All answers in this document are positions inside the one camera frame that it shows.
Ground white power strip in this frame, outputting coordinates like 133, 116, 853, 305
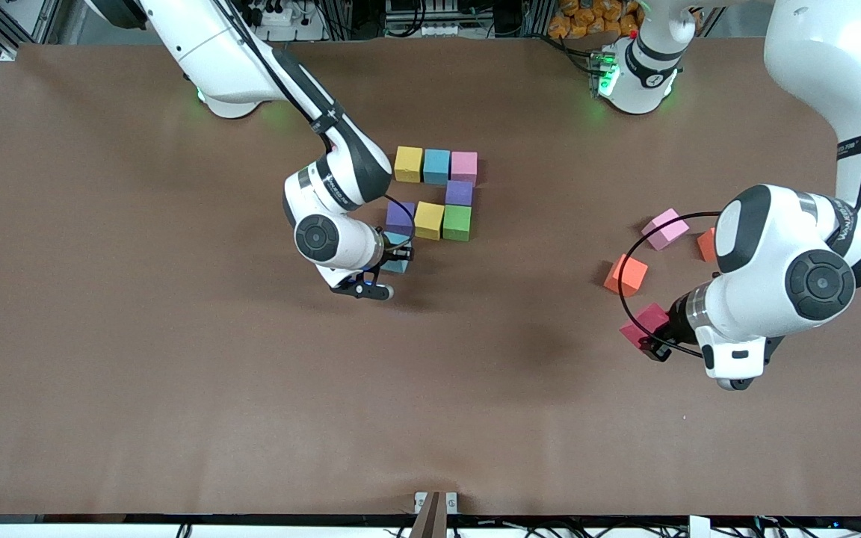
240, 0, 327, 42

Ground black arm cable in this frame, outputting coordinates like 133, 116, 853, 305
382, 193, 418, 247
617, 211, 723, 359

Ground yellow foam cube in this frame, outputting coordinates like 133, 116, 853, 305
413, 201, 445, 241
394, 146, 425, 184

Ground orange snack bags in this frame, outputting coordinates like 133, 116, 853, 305
548, 0, 644, 40

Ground blue foam cube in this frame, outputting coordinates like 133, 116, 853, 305
423, 149, 451, 186
382, 232, 413, 274

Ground small metal bracket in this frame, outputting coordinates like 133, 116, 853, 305
414, 491, 459, 516

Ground pink foam cube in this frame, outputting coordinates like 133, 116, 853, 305
450, 151, 479, 186
641, 208, 691, 251

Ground green foam cube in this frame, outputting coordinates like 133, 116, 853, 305
442, 205, 473, 243

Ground brown paper table cover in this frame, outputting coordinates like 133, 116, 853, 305
0, 37, 861, 518

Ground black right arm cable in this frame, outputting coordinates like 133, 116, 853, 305
382, 193, 418, 247

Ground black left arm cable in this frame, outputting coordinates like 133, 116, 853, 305
617, 211, 723, 359

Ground red foam cube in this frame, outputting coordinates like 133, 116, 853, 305
620, 302, 672, 350

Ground aluminium frame profile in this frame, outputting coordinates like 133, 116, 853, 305
0, 0, 65, 61

